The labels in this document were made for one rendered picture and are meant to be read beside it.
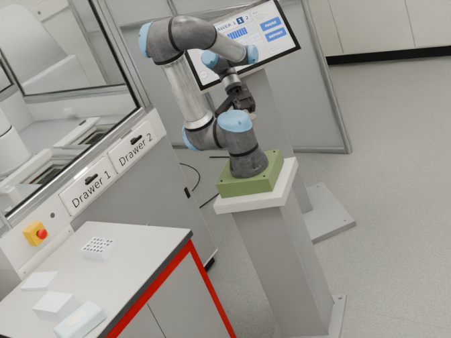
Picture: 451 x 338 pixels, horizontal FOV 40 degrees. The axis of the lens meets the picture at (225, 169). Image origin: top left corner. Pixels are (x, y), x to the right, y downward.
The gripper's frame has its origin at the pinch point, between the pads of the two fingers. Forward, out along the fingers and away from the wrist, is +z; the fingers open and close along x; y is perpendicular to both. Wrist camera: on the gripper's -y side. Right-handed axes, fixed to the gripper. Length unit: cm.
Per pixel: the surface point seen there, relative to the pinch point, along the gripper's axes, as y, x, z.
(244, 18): 25, 26, -69
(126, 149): -48, 33, -27
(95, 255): -71, 2, 26
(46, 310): -88, -17, 45
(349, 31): 140, 194, -141
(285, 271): -4, 26, 53
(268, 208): -3.9, 1.0, 32.8
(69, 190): -75, 16, -9
